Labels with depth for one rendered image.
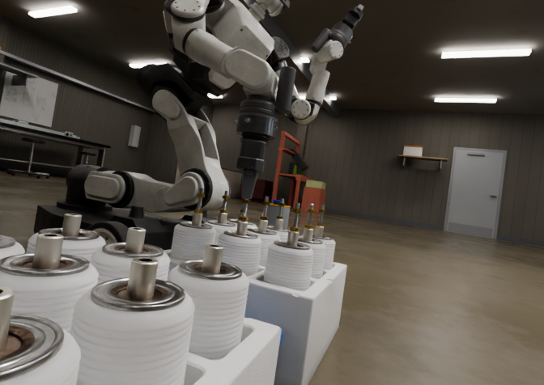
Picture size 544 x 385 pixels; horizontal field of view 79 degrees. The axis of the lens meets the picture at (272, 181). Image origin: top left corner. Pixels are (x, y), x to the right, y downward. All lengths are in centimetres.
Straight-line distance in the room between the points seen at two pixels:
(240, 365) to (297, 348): 29
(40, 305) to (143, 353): 12
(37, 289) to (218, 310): 17
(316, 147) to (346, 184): 144
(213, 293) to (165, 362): 10
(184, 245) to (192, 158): 49
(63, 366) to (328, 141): 993
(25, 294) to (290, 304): 41
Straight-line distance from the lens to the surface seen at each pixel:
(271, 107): 71
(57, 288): 36
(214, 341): 39
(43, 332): 25
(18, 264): 40
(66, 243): 52
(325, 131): 1016
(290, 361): 67
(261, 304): 65
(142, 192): 132
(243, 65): 73
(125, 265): 44
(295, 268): 66
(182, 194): 113
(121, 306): 29
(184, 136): 120
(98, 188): 142
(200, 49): 82
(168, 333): 29
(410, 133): 980
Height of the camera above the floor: 36
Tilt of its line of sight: 2 degrees up
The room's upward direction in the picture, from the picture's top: 8 degrees clockwise
